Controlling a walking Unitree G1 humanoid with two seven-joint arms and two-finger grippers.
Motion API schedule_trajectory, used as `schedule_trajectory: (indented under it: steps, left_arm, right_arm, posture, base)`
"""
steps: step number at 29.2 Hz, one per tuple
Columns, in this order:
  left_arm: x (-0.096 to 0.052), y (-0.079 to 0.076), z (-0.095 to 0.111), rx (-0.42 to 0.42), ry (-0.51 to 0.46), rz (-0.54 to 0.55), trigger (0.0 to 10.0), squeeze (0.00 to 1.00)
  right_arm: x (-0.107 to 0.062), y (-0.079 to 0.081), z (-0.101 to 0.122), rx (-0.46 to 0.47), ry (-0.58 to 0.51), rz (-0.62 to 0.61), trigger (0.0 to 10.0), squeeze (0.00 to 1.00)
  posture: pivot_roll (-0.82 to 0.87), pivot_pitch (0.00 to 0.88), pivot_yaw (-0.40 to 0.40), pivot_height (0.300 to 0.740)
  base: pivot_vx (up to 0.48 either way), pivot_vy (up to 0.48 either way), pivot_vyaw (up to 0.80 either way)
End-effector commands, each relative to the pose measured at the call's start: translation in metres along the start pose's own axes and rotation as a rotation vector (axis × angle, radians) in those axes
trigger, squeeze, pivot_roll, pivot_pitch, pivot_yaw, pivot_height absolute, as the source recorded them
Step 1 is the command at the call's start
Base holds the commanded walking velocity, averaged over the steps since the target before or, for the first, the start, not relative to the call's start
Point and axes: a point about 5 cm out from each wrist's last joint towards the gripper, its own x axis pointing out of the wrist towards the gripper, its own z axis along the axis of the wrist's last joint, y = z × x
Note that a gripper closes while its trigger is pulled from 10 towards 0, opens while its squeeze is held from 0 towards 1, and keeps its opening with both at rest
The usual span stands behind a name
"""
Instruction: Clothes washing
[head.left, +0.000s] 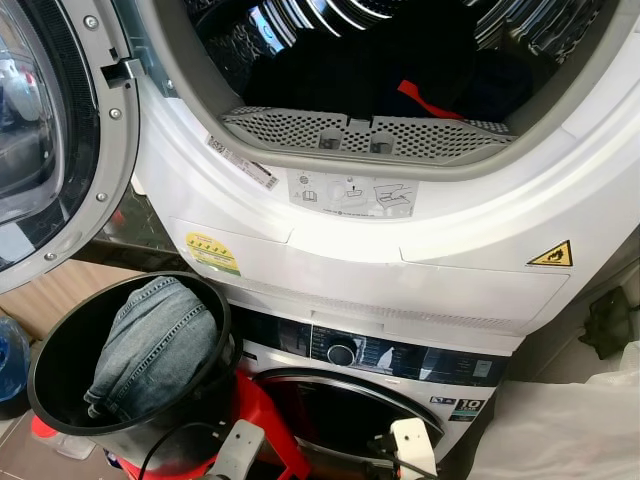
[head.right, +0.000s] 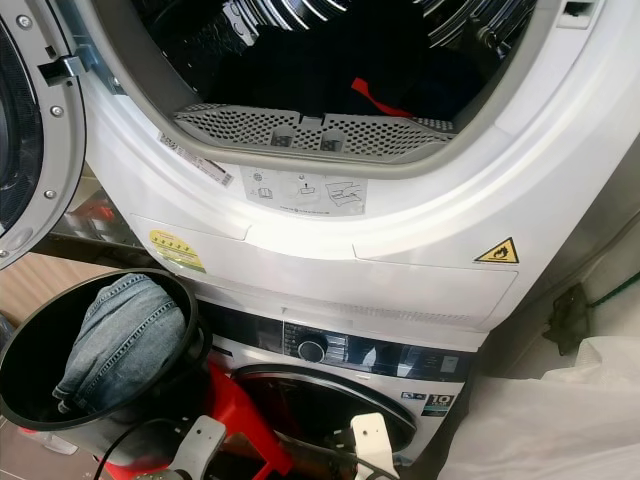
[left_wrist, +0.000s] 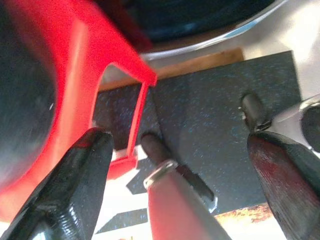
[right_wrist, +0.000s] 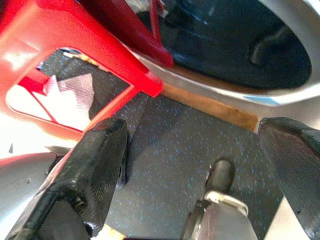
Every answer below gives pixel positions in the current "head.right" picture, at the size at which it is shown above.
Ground blue denim jeans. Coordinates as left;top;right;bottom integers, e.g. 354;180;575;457
52;272;199;416

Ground white washing machine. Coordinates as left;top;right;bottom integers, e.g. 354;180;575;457
205;305;476;480

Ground round glass dryer door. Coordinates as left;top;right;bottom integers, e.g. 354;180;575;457
0;0;86;266

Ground black plastic bucket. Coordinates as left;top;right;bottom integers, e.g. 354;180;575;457
0;268;211;471

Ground yellow green energy sticker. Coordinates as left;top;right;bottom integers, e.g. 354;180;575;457
148;229;207;274

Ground white barcode label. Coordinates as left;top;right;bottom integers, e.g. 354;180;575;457
158;133;233;188

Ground red plastic stool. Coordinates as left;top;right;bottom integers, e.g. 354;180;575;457
105;365;296;480

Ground grey pictogram instruction sticker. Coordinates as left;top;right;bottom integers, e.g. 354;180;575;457
240;166;368;216

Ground round washer control knob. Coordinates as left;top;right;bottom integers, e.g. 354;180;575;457
296;337;329;365

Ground grey perforated lint filter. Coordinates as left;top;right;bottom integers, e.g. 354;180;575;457
172;103;456;161

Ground red cloth strip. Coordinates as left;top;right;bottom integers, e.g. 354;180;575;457
352;77;411;118

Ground white tumble dryer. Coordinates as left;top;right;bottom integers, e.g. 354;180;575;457
75;0;640;351

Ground yellow triangle warning sticker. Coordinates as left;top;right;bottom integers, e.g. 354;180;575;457
474;237;521;265

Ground white plastic sheet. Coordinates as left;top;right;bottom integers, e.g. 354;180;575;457
435;335;640;480

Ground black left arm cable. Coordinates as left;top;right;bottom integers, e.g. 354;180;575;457
93;418;186;480

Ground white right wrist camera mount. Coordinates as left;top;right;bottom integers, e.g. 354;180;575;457
350;412;396;480

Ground black wall valve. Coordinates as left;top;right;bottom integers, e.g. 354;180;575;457
543;285;593;356

